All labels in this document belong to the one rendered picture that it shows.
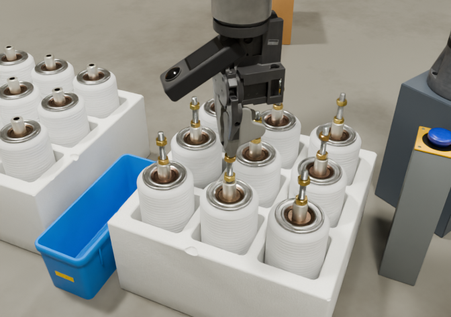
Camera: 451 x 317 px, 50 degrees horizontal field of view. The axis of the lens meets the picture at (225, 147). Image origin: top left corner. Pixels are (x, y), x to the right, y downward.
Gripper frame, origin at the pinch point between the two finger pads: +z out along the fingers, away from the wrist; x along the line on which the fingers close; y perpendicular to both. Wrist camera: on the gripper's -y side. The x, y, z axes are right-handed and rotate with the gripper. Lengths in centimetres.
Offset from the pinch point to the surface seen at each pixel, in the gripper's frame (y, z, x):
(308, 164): 16.0, 9.5, 3.4
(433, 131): 34.2, 1.9, -3.5
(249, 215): 2.5, 10.6, -4.4
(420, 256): 34.8, 26.3, -8.7
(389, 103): 68, 35, 52
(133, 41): -1, 35, 119
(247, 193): 3.5, 9.4, -0.6
